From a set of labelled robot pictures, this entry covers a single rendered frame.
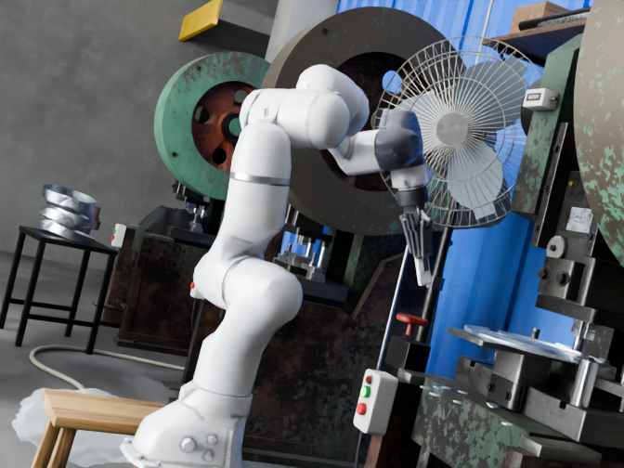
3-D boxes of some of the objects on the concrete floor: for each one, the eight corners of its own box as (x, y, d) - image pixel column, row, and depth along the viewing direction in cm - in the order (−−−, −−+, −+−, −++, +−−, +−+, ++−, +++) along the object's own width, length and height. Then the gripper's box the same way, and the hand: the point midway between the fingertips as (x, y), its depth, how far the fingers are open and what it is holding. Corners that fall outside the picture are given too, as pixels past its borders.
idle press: (104, 352, 440) (182, 29, 438) (74, 314, 529) (139, 45, 527) (354, 390, 506) (423, 109, 503) (291, 350, 595) (349, 111, 592)
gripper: (385, 188, 205) (399, 283, 209) (409, 192, 192) (423, 292, 196) (412, 183, 207) (426, 277, 211) (438, 186, 195) (451, 284, 199)
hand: (422, 270), depth 203 cm, fingers closed
